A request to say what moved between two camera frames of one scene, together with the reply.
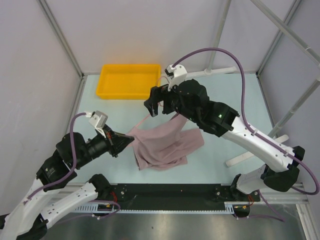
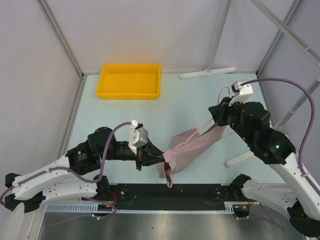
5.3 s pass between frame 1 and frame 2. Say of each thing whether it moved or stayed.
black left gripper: moved
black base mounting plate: stayed
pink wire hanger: moved
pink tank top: moved
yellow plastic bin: stayed
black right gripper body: moved
